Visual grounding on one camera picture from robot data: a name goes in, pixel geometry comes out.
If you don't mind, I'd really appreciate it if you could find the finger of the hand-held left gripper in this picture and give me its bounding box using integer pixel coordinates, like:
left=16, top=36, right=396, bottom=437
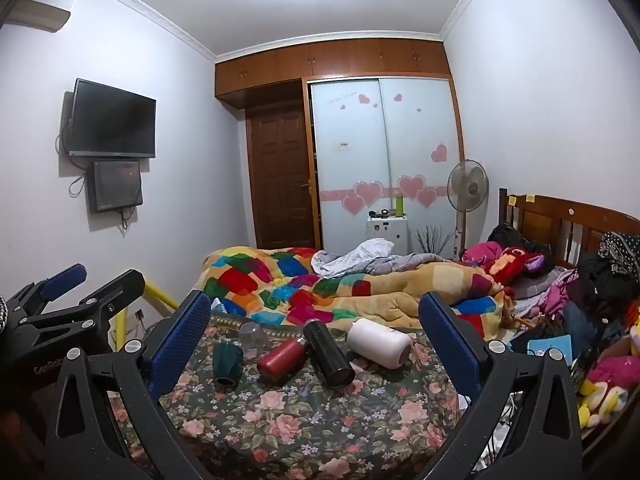
left=20, top=269, right=147, bottom=342
left=9, top=263, right=87, bottom=315

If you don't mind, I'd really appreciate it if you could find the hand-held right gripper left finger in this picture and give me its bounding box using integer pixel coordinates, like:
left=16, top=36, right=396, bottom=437
left=46, top=290, right=213, bottom=480

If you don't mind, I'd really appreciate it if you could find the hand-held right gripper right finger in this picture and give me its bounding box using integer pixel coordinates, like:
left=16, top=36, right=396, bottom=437
left=417, top=291, right=585, bottom=480

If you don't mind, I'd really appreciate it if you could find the dark green cup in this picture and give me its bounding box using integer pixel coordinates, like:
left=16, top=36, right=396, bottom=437
left=212, top=340, right=245, bottom=392

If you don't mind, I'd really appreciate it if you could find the white cup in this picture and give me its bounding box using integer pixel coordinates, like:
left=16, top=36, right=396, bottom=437
left=346, top=318, right=413, bottom=370

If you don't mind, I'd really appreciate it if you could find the clear plastic cup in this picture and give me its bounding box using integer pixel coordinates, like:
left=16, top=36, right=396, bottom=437
left=239, top=321, right=265, bottom=356

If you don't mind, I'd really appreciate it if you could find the pink plush toy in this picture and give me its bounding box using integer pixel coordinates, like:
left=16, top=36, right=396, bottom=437
left=460, top=241, right=503, bottom=266

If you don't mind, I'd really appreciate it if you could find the dark twig plant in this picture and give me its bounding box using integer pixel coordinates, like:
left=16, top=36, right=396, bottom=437
left=416, top=225, right=453, bottom=261

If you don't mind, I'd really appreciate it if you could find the red bottle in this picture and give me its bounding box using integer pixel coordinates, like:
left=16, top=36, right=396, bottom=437
left=256, top=337, right=312, bottom=383

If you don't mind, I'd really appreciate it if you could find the red plush toy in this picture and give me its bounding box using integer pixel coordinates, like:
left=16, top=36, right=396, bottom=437
left=487, top=246, right=546, bottom=286

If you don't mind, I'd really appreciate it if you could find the colourful patchwork blanket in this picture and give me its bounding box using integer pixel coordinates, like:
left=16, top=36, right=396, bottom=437
left=201, top=246, right=516, bottom=338

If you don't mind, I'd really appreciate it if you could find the light blue card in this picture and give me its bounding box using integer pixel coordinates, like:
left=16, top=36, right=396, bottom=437
left=527, top=335, right=573, bottom=366

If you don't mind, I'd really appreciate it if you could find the black bottle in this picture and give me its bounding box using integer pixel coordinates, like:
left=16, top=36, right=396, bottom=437
left=302, top=319, right=357, bottom=388

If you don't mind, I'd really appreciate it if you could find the small white cabinet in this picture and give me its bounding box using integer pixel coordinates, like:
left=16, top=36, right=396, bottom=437
left=366, top=215, right=408, bottom=253

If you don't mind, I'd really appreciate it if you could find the black bag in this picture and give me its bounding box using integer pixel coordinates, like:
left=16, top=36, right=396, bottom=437
left=488, top=222, right=526, bottom=251

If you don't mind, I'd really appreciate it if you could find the grey white cloth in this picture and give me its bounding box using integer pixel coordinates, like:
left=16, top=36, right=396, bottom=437
left=311, top=238, right=456, bottom=278

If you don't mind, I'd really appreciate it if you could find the pink cloth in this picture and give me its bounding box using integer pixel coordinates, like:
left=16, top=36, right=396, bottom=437
left=542, top=267, right=581, bottom=316

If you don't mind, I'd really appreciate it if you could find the floral bedsheet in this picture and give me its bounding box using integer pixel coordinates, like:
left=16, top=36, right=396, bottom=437
left=107, top=312, right=501, bottom=480

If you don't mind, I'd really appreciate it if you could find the standing fan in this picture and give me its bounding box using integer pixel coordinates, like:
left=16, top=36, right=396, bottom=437
left=446, top=160, right=489, bottom=261

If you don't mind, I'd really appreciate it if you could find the wooden bed headboard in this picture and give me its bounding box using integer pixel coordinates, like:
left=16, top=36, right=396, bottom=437
left=498, top=188, right=640, bottom=271

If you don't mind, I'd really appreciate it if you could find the yellow plush toy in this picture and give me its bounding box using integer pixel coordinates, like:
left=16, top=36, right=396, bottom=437
left=577, top=380, right=628, bottom=428

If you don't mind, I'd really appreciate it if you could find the pink stuffed toy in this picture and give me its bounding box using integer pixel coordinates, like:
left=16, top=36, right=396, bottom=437
left=587, top=355, right=640, bottom=391

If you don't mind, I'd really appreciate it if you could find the pile of black clothes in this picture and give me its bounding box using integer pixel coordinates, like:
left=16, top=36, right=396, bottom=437
left=575, top=232, right=640, bottom=306

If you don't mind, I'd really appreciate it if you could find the brown wooden door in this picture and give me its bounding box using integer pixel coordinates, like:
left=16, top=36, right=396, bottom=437
left=245, top=101, right=317, bottom=251

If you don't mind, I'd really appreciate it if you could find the wooden wardrobe with heart stickers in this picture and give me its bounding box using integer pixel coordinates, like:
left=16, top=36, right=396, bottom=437
left=215, top=37, right=467, bottom=261

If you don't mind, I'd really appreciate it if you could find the yellow metal rail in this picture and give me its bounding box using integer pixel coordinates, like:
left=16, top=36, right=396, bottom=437
left=112, top=280, right=181, bottom=356

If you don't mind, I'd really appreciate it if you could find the television cable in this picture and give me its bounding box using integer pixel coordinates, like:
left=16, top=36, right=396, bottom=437
left=69, top=160, right=96, bottom=199

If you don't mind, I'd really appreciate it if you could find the small grey wall monitor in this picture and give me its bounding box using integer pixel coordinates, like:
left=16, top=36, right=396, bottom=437
left=87, top=160, right=144, bottom=213

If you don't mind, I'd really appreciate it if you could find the black wall television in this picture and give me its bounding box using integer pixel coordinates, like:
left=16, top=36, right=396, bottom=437
left=67, top=78, right=157, bottom=159

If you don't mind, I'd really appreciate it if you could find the wall air conditioner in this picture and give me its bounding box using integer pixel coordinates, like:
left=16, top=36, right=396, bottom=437
left=2, top=1, right=72, bottom=33

